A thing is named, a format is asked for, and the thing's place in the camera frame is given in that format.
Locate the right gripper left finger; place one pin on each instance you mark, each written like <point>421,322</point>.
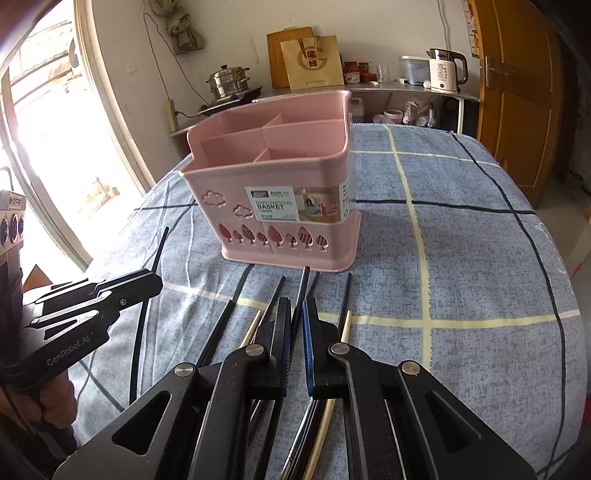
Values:
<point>194,422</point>

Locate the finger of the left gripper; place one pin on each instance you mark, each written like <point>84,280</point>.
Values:
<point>104,303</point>
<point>127,290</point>

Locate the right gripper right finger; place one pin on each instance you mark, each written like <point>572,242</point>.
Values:
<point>401,422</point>

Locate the beige chopstick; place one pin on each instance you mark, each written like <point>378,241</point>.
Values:
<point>323,429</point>
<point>252,329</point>

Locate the left human hand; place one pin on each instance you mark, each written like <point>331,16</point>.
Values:
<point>56,405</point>

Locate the pink plastic utensil basket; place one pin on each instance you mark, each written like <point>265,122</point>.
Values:
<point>274,181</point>

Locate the blue plaid tablecloth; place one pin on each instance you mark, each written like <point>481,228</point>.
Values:
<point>454,270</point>

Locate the black induction cooker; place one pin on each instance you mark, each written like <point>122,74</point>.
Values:
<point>243,98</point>

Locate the stainless steel steamer pot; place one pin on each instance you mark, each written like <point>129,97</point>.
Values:
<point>228,81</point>

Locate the wooden cutting board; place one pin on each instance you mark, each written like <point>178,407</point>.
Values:
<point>278,70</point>

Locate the green hanging cloth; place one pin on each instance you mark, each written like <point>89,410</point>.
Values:
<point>185,39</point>

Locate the tan paper gift bag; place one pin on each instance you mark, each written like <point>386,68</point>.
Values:
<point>313,62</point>

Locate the red jar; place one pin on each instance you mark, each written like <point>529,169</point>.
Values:
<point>352,72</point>

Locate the clear drinking glass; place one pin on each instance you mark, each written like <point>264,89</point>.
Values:
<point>383,73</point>

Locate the clear plastic storage box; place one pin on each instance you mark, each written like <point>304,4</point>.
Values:
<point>416,69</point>

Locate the metal shelf table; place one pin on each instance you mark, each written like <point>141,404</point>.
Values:
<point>380,97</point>

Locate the wooden door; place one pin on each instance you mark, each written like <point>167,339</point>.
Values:
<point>521,91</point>

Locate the white electric kettle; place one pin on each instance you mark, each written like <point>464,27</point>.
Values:
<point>448,70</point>

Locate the power strip on wall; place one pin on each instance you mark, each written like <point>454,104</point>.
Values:
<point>170,113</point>

